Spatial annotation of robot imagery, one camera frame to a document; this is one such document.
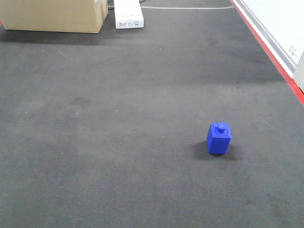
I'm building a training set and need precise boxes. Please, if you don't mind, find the white long carton box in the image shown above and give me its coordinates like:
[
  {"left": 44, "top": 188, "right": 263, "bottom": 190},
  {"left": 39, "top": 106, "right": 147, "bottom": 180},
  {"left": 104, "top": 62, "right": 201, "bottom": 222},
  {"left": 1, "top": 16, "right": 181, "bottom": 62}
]
[{"left": 114, "top": 0, "right": 144, "bottom": 29}]

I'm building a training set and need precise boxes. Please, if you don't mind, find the brown cardboard box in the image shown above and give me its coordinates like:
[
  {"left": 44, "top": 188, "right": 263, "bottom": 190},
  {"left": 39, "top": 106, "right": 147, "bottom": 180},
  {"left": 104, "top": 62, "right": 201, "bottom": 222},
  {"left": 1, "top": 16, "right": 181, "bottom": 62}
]
[{"left": 0, "top": 0, "right": 108, "bottom": 34}]

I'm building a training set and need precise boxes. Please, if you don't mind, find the blue plastic bottle-shaped part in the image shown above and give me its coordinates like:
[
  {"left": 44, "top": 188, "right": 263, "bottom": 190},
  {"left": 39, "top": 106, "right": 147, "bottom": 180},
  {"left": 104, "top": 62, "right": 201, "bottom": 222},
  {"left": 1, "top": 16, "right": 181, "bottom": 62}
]
[{"left": 207, "top": 122, "right": 232, "bottom": 155}]

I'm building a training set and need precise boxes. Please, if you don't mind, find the red conveyor side rail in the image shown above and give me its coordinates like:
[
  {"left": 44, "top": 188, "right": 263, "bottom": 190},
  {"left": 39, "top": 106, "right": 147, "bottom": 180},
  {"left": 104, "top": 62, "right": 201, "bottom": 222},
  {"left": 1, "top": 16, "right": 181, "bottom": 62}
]
[{"left": 231, "top": 0, "right": 304, "bottom": 106}]

